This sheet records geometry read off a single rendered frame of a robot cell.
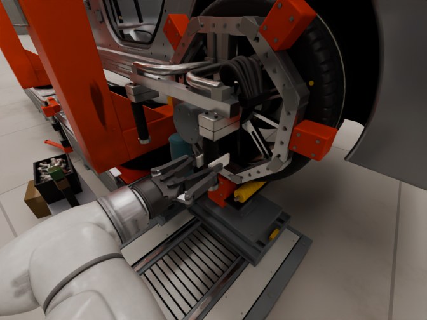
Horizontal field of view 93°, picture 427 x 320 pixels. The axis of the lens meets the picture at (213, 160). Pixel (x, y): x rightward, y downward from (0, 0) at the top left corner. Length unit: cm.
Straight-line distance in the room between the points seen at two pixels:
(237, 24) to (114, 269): 59
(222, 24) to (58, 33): 53
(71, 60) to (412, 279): 185
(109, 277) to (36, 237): 12
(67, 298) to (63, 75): 74
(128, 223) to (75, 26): 72
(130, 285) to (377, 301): 126
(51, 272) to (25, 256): 4
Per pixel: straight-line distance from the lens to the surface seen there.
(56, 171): 94
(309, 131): 57
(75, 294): 31
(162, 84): 58
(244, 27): 61
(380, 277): 151
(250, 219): 115
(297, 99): 55
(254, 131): 78
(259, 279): 116
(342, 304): 134
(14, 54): 284
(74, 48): 92
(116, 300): 30
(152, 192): 39
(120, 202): 37
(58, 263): 34
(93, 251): 33
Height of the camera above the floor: 112
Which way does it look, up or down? 36 degrees down
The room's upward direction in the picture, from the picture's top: straight up
